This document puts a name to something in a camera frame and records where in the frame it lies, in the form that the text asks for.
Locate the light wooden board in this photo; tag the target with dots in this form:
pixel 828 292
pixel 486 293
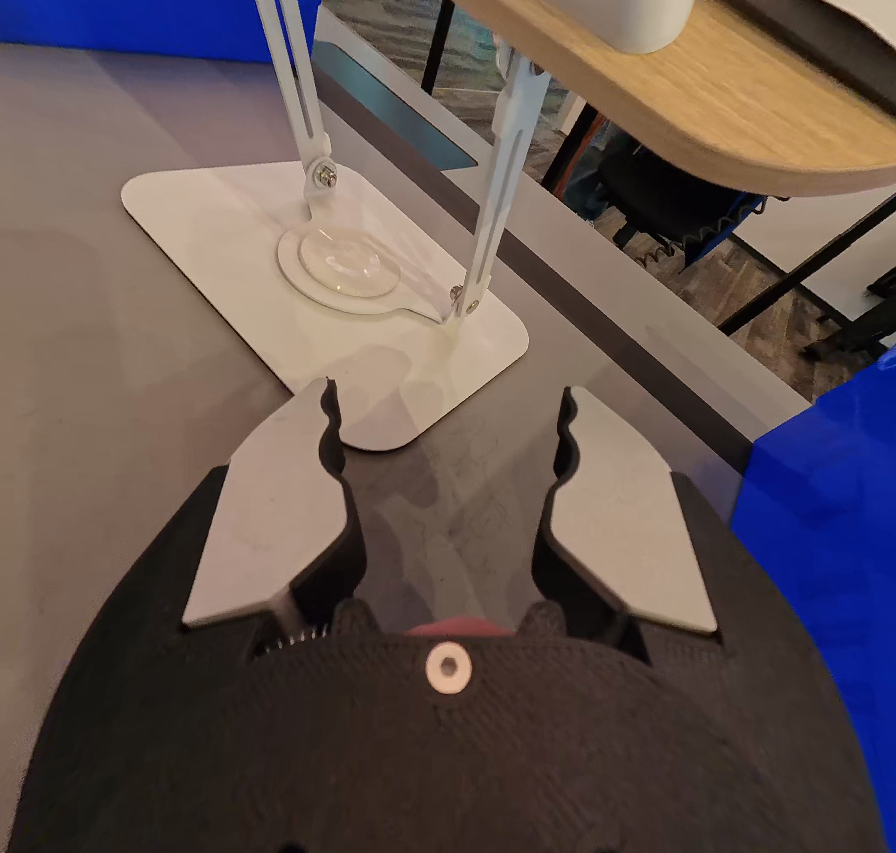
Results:
pixel 735 118

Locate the white metal stand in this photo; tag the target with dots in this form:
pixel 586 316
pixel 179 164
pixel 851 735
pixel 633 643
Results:
pixel 210 223

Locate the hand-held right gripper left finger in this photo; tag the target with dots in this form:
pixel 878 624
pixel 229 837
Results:
pixel 273 517

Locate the blue storage crate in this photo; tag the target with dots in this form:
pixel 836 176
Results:
pixel 735 212

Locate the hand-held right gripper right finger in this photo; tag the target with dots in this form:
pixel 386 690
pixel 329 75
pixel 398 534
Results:
pixel 630 524

